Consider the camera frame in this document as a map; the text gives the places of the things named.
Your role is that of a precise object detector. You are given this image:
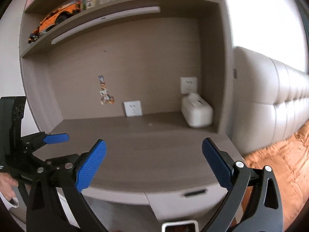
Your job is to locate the white tissue box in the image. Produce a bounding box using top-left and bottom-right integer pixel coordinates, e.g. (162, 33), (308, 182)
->
(181, 92), (214, 128)

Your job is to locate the colourful sticker strip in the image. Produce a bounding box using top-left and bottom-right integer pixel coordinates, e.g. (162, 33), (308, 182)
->
(98, 75), (116, 105)

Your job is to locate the person's left forearm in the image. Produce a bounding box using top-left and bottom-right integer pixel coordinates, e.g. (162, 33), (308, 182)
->
(0, 193), (19, 209)

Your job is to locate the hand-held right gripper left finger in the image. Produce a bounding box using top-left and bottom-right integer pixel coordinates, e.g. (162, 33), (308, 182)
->
(26, 139), (108, 232)

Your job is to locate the cream padded headboard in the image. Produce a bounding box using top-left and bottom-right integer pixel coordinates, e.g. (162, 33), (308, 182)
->
(232, 46), (309, 155)

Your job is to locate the orange toy car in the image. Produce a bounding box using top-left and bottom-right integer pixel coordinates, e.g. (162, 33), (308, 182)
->
(28, 1), (82, 44)

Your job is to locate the orange blanket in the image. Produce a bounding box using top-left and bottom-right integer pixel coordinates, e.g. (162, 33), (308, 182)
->
(241, 127), (309, 232)

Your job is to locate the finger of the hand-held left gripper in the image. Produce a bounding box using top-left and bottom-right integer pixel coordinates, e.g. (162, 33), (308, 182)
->
(36, 154), (81, 173)
(22, 131), (70, 154)

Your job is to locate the person's left hand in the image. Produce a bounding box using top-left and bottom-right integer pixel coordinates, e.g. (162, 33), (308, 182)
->
(0, 172), (19, 201)

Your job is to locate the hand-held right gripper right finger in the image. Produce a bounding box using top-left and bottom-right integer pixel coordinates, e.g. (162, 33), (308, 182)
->
(201, 137), (283, 232)

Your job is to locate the grey under-shelf light bar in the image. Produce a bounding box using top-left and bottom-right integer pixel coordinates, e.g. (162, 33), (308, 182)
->
(51, 6), (161, 44)

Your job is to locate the white rimmed bin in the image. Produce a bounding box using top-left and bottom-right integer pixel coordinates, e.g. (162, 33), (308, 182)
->
(161, 220), (199, 232)

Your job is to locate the brown desk shelf unit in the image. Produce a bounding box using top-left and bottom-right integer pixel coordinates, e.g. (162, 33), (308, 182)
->
(19, 0), (244, 223)

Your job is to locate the white wall socket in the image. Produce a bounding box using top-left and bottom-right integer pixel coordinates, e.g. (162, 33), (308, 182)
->
(180, 77), (198, 94)
(123, 100), (143, 118)

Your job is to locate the brown desk drawer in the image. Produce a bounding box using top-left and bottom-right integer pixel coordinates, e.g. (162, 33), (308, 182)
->
(143, 182), (229, 219)

